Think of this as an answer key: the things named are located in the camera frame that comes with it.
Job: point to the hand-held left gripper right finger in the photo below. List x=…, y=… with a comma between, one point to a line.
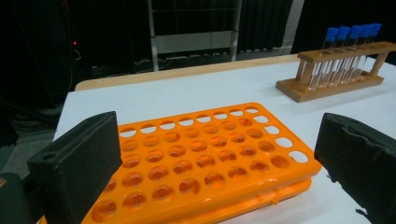
x=361, y=161

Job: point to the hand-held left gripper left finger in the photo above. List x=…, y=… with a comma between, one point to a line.
x=77, y=165

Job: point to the wooden test tube rack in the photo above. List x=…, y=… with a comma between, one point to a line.
x=311, y=93

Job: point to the orange plastic test tube rack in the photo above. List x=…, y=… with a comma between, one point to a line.
x=236, y=186

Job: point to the white table mat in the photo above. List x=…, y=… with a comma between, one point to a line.
x=218, y=90

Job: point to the grey metal stand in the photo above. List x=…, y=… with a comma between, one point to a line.
x=193, y=42

